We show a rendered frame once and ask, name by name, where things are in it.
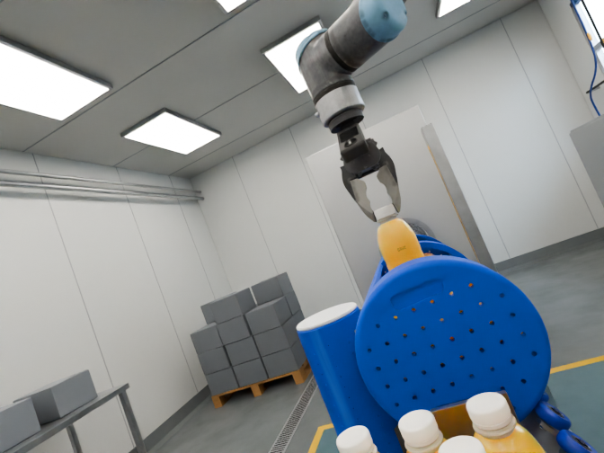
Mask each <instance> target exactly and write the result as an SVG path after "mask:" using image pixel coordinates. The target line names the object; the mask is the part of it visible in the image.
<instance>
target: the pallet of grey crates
mask: <svg viewBox="0 0 604 453"><path fill-rule="evenodd" d="M251 288H252V291H253V294H254V297H255V299H256V302H257V304H255V302H254V299H253V295H252V293H251V290H250V288H247V289H242V290H240V291H236V292H233V293H231V294H228V295H226V296H223V297H221V298H217V299H215V300H213V301H210V302H208V303H207V304H205V305H203V306H200V308H201V310H202V313H203V315H204V318H205V320H206V323H207V325H206V326H204V327H202V328H200V329H199V330H198V331H196V332H194V333H192V334H190V336H191V340H192V342H193V345H194V348H195V351H196V352H197V354H198V355H197V356H198V359H199V361H200V365H201V367H202V370H203V373H204V375H206V376H205V378H206V379H207V382H208V385H209V389H210V392H211V394H212V397H211V398H212V401H213V404H214V405H215V408H219V407H221V406H223V405H224V404H225V403H226V402H227V401H228V400H229V399H230V398H231V397H232V395H233V394H234V393H235V392H236V391H239V390H242V389H245V388H247V387H250V388H251V389H252V391H253V396H254V397H256V396H259V395H262V394H263V393H264V391H265V390H266V389H267V387H268V386H269V385H270V384H271V382H272V381H273V380H274V379H278V378H283V377H286V376H289V375H292V376H293V378H294V380H295V382H296V385H298V384H301V383H304V382H305V381H306V379H307V377H308V375H309V374H310V372H311V370H312V369H311V367H310V365H309V362H308V360H307V357H306V354H305V351H304V349H303V346H302V344H301V341H300V340H299V337H298V333H297V325H298V324H299V323H301V322H302V321H303V320H305V317H304V315H303V312H302V310H301V306H300V304H299V302H298V298H297V296H296V293H295V290H293V287H292V285H291V282H290V280H289V276H288V274H287V272H283V273H281V274H279V275H277V276H274V277H271V278H269V279H267V280H263V281H261V282H259V283H257V284H255V285H253V286H251ZM225 395H226V396H225Z"/></svg>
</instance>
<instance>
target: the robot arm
mask: <svg viewBox="0 0 604 453"><path fill-rule="evenodd" d="M405 2H406V0H353V2H352V3H351V6H350V7H349V8H348V9H347V10H346V11H345V12H344V14H343V15H342V16H341V17H340V18H339V19H338V20H337V21H336V22H335V23H334V24H333V25H332V26H331V27H330V28H329V29H319V30H316V31H313V32H311V33H310V34H309V35H308V36H306V37H305V38H304V39H302V41H301V42H300V43H299V45H298V47H297V50H296V55H295V57H296V61H297V64H298V71H299V73H300V74H301V75H302V77H303V79H304V82H305V84H306V88H307V90H308V91H309V94H310V96H311V98H312V101H313V103H314V105H315V108H316V110H317V111H318V112H317V113H316V114H315V116H316V117H317V118H319V117H320V119H321V121H322V123H323V126H324V127H325V128H329V129H330V131H331V133H332V134H337V138H338V143H339V148H340V155H341V158H340V160H341V161H343V166H341V167H340V168H341V170H342V182H343V184H344V186H345V188H346V190H347V191H348V193H349V194H350V195H351V196H352V197H353V199H354V200H355V201H356V203H357V204H358V206H359V207H360V209H361V210H362V211H363V213H364V214H365V215H366V216H367V217H368V218H369V219H371V220H372V221H373V222H377V220H376V217H375V214H374V211H373V210H372V209H371V207H370V200H369V199H368V197H367V194H366V191H367V185H366V183H365V182H364V181H362V180H359V179H360V178H363V177H365V176H367V175H369V174H372V173H374V172H376V171H378V170H379V171H378V173H377V179H378V180H379V182H381V183H382V184H384V185H385V186H386V192H387V194H388V195H389V196H390V197H391V199H392V202H393V203H392V204H393V205H394V207H395V209H396V211H397V213H399V212H400V208H401V196H400V191H399V186H398V181H397V176H396V171H395V164H394V162H393V160H392V158H391V157H390V156H389V155H388V154H387V153H386V152H385V150H384V148H383V147H381V148H380V149H378V147H377V144H378V143H377V141H375V140H374V138H368V139H365V137H364V135H363V132H362V130H361V128H360V125H359V123H360V122H362V120H363V119H364V116H363V113H362V112H363V111H364V108H365V104H364V102H363V101H362V98H361V96H360V93H359V91H358V88H357V86H356V85H355V82H354V80H353V78H352V75H351V74H352V73H354V72H355V71H356V70H357V69H358V68H359V67H361V66H362V65H363V64H364V63H365V62H367V61H368V60H369V59H370V58H372V57H373V56H374V55H375V54H376V53H377V52H379V51H380V50H381V49H382V48H383V47H385V45H386V44H387V43H388V42H390V41H392V40H394V39H395V38H396V37H397V36H398V35H399V34H400V32H401V31H402V30H403V29H404V27H405V26H406V24H407V16H406V15H407V12H406V9H405V6H404V3H405Z"/></svg>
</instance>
